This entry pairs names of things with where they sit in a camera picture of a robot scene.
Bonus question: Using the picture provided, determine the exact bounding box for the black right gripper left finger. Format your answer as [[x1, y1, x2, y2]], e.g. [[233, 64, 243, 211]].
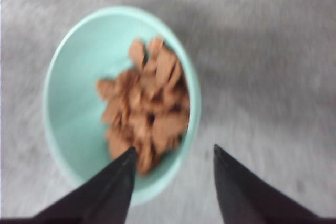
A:
[[1, 147, 137, 223]]

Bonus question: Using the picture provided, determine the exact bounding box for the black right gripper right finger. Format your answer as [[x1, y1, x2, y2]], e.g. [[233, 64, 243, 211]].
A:
[[213, 145, 335, 223]]

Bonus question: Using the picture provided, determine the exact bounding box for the brown beef pieces pile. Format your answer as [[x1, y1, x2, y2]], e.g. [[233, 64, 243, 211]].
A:
[[96, 37, 190, 175]]

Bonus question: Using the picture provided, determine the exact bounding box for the teal ribbed bowl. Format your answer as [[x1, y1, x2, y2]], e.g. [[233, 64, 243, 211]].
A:
[[43, 6, 202, 206]]

